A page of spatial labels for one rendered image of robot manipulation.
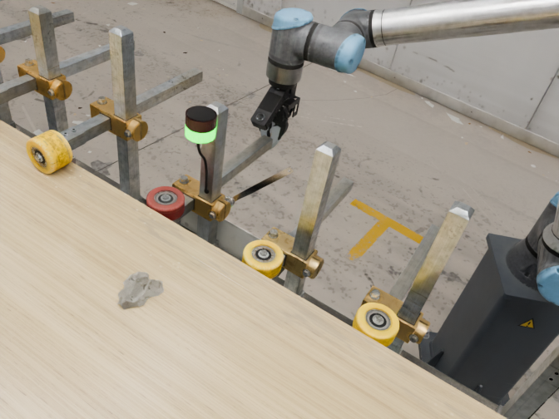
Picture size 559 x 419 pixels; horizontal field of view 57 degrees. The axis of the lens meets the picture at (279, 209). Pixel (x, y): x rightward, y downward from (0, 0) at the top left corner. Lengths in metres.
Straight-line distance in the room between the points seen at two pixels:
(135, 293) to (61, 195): 0.31
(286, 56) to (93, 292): 0.69
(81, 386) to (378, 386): 0.46
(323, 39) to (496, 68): 2.47
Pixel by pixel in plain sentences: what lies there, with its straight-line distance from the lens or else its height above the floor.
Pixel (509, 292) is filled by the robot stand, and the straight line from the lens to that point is 1.61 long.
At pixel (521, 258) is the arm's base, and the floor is 0.65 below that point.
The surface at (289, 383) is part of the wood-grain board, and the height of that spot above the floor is 0.90.
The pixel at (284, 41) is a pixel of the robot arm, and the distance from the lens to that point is 1.26.
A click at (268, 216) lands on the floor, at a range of 2.44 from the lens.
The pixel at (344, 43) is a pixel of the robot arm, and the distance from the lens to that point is 1.22.
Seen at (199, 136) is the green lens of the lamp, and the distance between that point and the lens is 1.00.
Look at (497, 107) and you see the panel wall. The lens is 3.69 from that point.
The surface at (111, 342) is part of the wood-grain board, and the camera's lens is 0.89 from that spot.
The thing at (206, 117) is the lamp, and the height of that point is 1.11.
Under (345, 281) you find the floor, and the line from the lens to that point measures 2.24.
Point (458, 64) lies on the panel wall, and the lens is 3.68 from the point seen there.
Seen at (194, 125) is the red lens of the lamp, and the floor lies 1.10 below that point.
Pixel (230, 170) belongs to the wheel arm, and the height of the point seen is 0.86.
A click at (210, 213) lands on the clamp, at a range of 1.16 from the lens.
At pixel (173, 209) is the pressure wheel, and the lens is 1.08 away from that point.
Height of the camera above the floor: 1.64
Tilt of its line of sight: 41 degrees down
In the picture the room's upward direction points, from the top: 11 degrees clockwise
